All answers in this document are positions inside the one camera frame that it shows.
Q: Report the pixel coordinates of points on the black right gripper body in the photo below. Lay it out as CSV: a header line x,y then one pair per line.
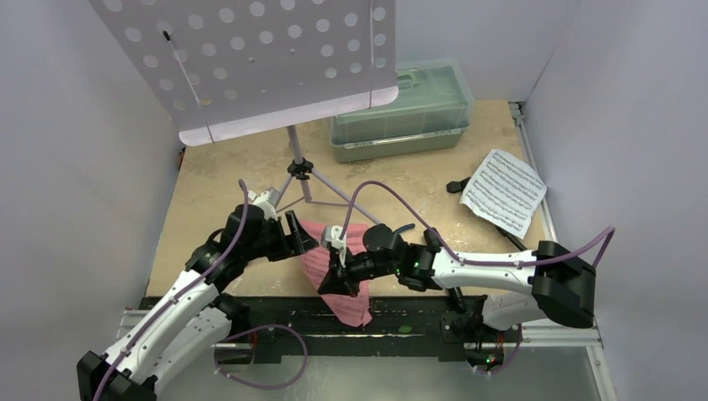
x,y
361,265

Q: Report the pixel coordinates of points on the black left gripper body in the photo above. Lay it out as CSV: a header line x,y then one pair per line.
x,y
270,242

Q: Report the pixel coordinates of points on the white sheet music page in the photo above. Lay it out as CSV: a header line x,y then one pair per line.
x,y
505,191

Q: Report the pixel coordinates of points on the white perforated music stand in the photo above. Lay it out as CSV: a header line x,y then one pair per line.
x,y
227,69

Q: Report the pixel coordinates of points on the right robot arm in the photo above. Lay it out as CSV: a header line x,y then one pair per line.
x,y
547,282

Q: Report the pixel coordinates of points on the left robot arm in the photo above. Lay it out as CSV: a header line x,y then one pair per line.
x,y
195,313

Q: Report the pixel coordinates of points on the black clarinet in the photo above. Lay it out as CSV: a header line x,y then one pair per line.
x,y
455,294

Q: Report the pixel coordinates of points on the small black clip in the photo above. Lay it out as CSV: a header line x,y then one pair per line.
x,y
454,187

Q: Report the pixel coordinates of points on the black round disc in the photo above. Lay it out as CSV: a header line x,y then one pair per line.
x,y
517,243

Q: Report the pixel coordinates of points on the clear green storage box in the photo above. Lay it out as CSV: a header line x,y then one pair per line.
x,y
431,112

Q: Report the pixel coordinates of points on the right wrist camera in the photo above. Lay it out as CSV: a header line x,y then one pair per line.
x,y
334,237

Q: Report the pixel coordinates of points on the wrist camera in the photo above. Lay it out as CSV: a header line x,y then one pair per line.
x,y
334,237
263,204

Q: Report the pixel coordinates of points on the blue handled pliers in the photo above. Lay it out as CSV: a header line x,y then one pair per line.
x,y
404,228

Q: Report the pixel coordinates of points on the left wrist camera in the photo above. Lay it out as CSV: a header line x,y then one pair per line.
x,y
263,204

